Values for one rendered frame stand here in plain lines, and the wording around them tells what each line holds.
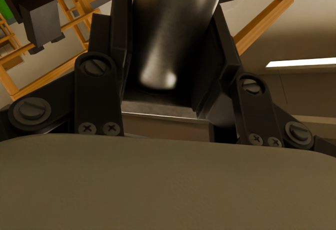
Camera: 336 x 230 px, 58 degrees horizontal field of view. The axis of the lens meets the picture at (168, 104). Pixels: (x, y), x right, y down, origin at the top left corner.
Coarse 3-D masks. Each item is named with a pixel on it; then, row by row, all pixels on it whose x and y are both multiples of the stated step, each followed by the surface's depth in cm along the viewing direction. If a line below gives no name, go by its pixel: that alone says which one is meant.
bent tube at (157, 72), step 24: (144, 0) 10; (168, 0) 10; (192, 0) 10; (216, 0) 10; (144, 24) 11; (168, 24) 10; (192, 24) 10; (144, 48) 11; (168, 48) 11; (192, 48) 11; (144, 72) 12; (168, 72) 12; (144, 96) 13; (168, 96) 13
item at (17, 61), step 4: (4, 36) 956; (8, 40) 964; (0, 44) 949; (4, 44) 956; (8, 44) 964; (0, 48) 949; (4, 48) 957; (8, 48) 965; (12, 48) 973; (0, 52) 949; (4, 52) 957; (8, 52) 965; (0, 56) 950; (16, 56) 983; (20, 56) 991; (8, 60) 966; (12, 60) 975; (16, 60) 983; (20, 60) 992; (4, 64) 959; (8, 64) 967; (12, 64) 975; (16, 64) 984; (4, 68) 959; (8, 68) 967; (12, 68) 976
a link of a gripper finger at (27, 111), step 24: (120, 0) 11; (96, 24) 11; (120, 24) 10; (96, 48) 10; (120, 48) 9; (72, 72) 9; (120, 72) 10; (24, 96) 8; (48, 96) 9; (72, 96) 9; (120, 96) 11; (24, 120) 8; (48, 120) 8; (72, 120) 9
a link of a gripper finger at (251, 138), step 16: (240, 80) 11; (256, 80) 11; (240, 96) 10; (256, 96) 10; (240, 112) 9; (256, 112) 9; (272, 112) 10; (208, 128) 12; (240, 128) 9; (256, 128) 9; (272, 128) 9; (256, 144) 9; (272, 144) 9
